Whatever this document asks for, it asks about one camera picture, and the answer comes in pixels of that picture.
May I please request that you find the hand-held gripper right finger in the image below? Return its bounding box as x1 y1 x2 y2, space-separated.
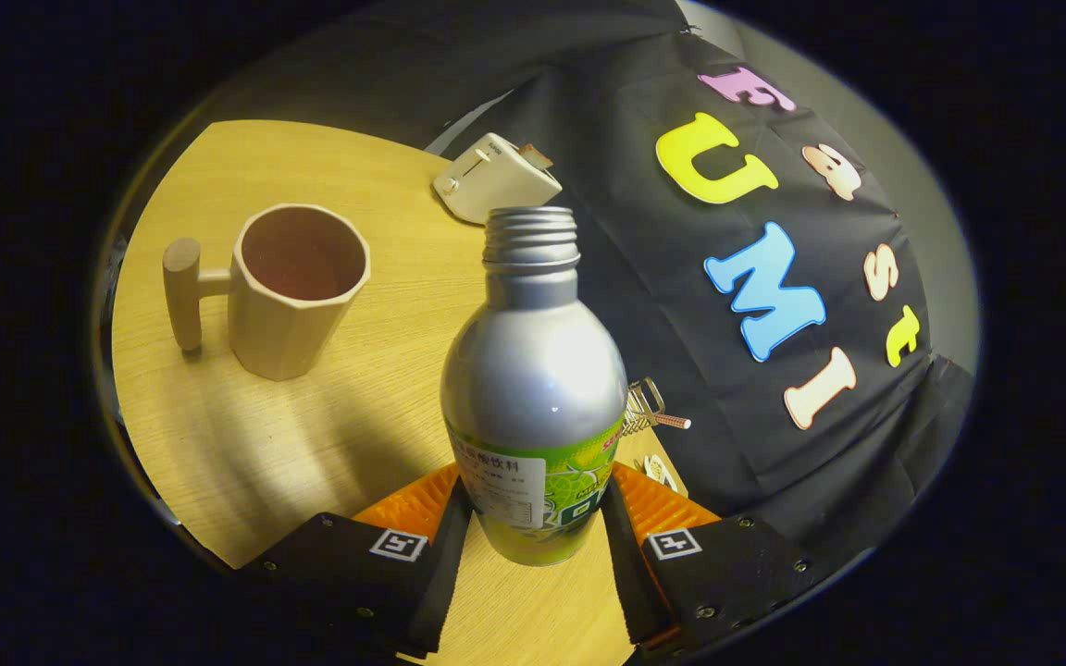
600 461 872 660

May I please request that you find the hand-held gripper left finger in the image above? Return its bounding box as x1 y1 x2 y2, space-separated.
232 461 474 660

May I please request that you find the silver juice bottle green label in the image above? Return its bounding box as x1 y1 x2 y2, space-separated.
440 205 630 567

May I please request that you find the beige cup with wooden handle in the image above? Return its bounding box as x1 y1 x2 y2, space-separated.
162 203 372 382

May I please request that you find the white divided dish with grains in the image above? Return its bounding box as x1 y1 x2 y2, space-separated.
641 453 679 493

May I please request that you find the round wooden table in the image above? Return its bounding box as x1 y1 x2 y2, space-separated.
110 118 691 666

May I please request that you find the white toaster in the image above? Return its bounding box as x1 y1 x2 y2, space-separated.
432 132 564 226

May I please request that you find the metal wire basket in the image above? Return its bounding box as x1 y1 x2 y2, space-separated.
621 376 668 438

